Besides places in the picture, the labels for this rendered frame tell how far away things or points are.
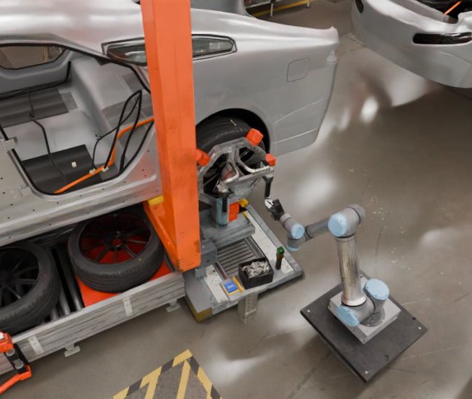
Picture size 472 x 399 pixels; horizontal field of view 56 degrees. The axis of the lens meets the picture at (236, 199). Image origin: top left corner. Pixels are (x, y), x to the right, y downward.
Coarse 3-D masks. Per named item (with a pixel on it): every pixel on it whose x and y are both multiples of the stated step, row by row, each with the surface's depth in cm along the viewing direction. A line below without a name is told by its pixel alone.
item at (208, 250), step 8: (200, 232) 331; (200, 240) 332; (208, 240) 329; (200, 248) 323; (208, 248) 323; (216, 248) 326; (208, 256) 323; (216, 256) 331; (200, 264) 324; (208, 264) 329; (192, 272) 344; (200, 272) 341
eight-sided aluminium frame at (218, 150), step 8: (224, 144) 296; (232, 144) 296; (240, 144) 297; (248, 144) 301; (216, 152) 292; (224, 152) 295; (256, 152) 310; (264, 152) 314; (200, 168) 300; (208, 168) 297; (256, 168) 329; (200, 176) 298; (200, 184) 304; (256, 184) 333; (200, 192) 308; (248, 192) 334; (200, 200) 313; (208, 200) 319; (216, 200) 328; (232, 200) 331
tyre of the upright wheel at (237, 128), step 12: (204, 120) 306; (216, 120) 305; (228, 120) 307; (240, 120) 315; (204, 132) 300; (216, 132) 297; (228, 132) 297; (240, 132) 302; (204, 144) 294; (216, 144) 298
